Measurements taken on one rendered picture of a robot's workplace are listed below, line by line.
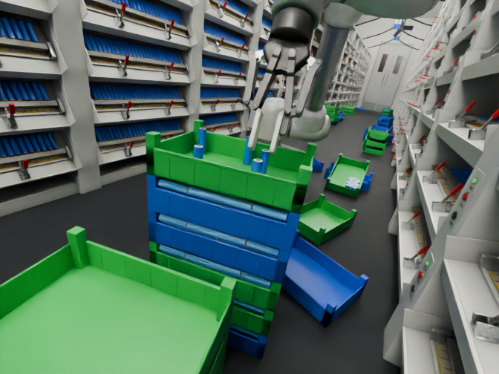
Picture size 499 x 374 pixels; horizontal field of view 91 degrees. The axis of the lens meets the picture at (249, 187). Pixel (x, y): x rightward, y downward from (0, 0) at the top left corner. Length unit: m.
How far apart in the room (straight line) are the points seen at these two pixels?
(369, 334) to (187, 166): 0.67
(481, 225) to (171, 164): 0.57
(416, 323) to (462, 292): 0.20
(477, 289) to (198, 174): 0.50
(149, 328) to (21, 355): 0.15
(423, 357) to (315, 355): 0.23
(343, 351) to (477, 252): 0.39
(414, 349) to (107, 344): 0.58
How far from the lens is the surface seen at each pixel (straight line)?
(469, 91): 1.27
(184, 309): 0.46
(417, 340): 0.73
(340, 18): 1.13
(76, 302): 0.50
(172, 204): 0.51
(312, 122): 1.33
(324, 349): 0.77
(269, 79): 0.47
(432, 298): 0.69
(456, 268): 0.61
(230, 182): 0.43
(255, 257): 0.49
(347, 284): 0.95
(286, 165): 0.60
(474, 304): 0.54
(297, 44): 0.50
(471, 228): 0.61
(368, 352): 0.82
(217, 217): 0.47
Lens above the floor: 0.60
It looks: 25 degrees down
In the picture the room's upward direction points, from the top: 9 degrees clockwise
